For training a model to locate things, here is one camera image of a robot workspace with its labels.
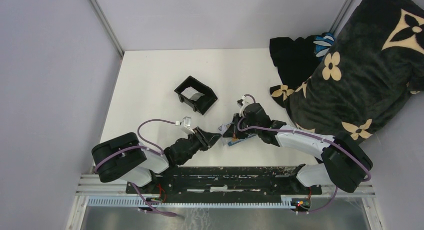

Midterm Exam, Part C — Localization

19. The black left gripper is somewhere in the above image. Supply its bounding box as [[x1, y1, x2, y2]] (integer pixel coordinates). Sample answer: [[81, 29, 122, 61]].
[[178, 126, 222, 165]]

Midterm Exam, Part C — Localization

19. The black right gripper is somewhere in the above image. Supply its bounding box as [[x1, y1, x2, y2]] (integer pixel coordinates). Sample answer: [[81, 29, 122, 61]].
[[223, 113, 261, 139]]

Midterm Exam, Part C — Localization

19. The blue leather card holder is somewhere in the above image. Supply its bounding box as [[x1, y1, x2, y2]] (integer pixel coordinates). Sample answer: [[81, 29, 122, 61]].
[[227, 134, 257, 147]]

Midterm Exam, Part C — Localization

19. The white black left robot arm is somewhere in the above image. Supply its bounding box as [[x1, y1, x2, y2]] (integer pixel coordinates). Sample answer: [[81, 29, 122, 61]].
[[91, 127, 222, 194]]

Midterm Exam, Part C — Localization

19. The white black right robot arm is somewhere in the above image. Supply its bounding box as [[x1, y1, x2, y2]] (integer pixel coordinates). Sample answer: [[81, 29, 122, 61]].
[[223, 103, 373, 194]]

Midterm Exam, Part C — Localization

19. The black plastic card bin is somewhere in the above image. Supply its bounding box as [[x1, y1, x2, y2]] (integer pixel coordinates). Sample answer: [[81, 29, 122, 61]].
[[174, 75, 218, 115]]

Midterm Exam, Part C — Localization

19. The stack of silver cards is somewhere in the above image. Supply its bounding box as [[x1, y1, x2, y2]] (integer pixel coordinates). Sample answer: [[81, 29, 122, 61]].
[[181, 87, 205, 101]]

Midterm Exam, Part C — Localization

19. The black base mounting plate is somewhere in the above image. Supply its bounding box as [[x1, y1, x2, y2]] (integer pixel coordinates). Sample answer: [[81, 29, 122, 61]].
[[139, 166, 322, 204]]

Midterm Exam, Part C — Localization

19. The black cloth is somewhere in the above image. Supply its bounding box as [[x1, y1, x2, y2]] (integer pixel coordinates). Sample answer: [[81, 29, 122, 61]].
[[269, 35, 321, 89]]

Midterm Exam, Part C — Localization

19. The blue white patterned cloth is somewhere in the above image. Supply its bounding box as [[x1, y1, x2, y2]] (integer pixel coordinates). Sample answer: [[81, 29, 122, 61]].
[[313, 32, 336, 59]]

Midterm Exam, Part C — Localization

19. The black floral fleece blanket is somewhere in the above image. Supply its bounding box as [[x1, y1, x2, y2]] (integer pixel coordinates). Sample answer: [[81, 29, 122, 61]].
[[269, 0, 424, 143]]

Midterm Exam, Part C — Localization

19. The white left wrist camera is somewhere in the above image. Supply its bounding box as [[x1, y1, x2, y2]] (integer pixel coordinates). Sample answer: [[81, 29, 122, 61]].
[[179, 116, 195, 135]]

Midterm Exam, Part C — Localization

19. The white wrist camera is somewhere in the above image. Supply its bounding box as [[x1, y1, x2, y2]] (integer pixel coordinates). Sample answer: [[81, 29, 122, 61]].
[[236, 94, 256, 117], [179, 116, 195, 135]]

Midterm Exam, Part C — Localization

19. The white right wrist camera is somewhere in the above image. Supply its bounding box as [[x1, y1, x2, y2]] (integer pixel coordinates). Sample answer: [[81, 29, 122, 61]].
[[236, 94, 256, 117]]

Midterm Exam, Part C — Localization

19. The light blue slotted cable duct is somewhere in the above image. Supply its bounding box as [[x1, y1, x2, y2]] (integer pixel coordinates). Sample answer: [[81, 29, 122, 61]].
[[86, 196, 296, 210]]

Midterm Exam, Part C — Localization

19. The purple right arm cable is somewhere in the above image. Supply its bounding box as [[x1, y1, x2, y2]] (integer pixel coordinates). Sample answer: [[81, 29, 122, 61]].
[[237, 94, 373, 214]]

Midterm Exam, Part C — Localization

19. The aluminium frame rail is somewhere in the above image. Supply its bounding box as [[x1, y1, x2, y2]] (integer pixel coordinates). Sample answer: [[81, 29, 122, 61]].
[[75, 174, 127, 196]]

